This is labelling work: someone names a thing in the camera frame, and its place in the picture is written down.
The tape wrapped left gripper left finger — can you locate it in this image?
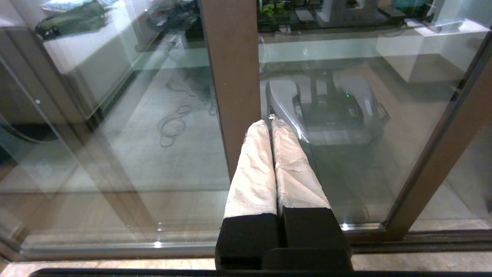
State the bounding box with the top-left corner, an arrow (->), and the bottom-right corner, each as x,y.
215,120 -> 280,270

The tape wrapped left gripper right finger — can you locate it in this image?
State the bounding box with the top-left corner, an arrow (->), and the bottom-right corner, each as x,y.
269,117 -> 352,270

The brown framed sliding glass door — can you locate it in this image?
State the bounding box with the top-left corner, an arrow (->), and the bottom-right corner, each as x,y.
0,0 -> 492,250

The metal floor door track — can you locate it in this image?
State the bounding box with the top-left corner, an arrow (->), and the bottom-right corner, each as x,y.
346,230 -> 492,254

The white cabinet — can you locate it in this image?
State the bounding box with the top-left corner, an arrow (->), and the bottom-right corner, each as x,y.
42,0 -> 162,120

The green cloth bundle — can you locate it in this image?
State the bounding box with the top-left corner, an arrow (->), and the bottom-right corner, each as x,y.
35,0 -> 112,39

